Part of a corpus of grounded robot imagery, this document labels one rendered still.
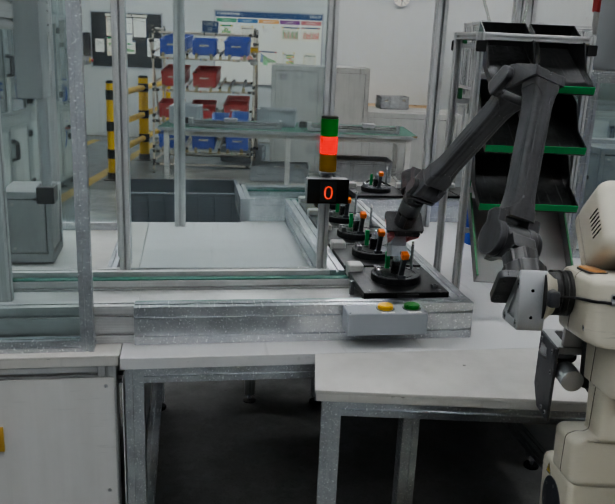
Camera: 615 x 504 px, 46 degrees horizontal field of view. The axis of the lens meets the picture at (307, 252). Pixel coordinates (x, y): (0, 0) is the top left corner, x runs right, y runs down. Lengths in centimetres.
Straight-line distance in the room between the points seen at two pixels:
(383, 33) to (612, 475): 1137
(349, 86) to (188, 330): 766
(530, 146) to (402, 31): 1111
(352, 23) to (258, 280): 1060
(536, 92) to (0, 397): 141
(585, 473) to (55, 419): 122
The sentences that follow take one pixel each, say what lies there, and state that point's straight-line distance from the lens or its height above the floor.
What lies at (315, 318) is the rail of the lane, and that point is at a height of 92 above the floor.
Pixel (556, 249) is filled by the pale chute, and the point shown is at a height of 107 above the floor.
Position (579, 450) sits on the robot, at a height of 88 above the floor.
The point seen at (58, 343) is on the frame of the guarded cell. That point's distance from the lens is 188.
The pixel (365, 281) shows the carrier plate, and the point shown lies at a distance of 206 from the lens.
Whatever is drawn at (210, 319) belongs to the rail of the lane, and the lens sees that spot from 187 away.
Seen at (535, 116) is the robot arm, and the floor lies 148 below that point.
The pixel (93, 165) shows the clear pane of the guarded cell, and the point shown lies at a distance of 300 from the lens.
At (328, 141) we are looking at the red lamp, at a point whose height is 135.
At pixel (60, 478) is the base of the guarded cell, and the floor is 53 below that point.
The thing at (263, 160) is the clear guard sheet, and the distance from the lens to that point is 210.
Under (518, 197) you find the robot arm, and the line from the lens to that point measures 152.
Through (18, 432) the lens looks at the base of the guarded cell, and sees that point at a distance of 197.
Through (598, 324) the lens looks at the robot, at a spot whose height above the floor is 116.
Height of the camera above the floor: 160
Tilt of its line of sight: 16 degrees down
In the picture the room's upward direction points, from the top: 2 degrees clockwise
